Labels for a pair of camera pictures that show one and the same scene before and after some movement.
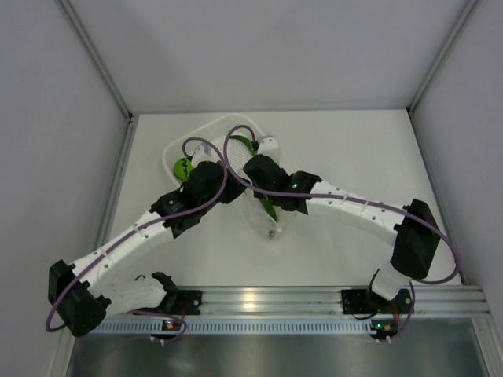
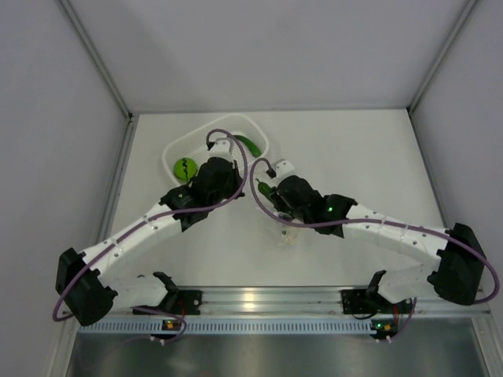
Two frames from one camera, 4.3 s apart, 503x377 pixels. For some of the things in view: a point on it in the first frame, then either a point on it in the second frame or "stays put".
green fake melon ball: x=181 y=167 stays put
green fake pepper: x=247 y=142 stays put
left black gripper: x=234 y=192 stays put
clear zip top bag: x=266 y=215 -> x=289 y=235
